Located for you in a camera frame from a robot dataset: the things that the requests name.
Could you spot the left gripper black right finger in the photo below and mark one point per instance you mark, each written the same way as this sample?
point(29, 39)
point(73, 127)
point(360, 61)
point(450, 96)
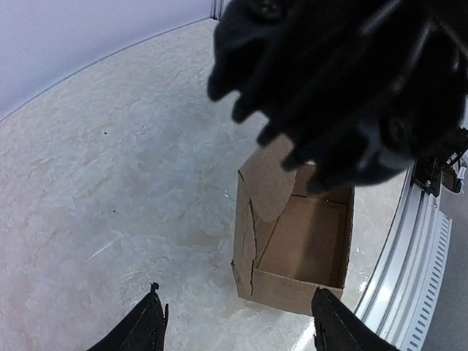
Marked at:
point(338, 329)

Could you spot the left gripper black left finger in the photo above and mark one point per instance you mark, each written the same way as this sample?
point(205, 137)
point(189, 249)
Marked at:
point(143, 328)

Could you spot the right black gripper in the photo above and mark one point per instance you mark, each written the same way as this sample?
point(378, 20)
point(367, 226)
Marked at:
point(361, 88)

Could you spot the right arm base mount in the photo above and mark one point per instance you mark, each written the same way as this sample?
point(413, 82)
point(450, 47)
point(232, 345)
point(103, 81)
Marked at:
point(443, 165)

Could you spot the brown cardboard box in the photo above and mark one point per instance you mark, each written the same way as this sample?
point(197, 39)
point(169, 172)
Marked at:
point(288, 242)

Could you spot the right aluminium frame post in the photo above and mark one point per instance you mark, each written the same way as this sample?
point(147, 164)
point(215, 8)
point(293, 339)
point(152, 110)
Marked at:
point(217, 8)

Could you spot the front aluminium rail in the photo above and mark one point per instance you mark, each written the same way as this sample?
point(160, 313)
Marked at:
point(400, 299)

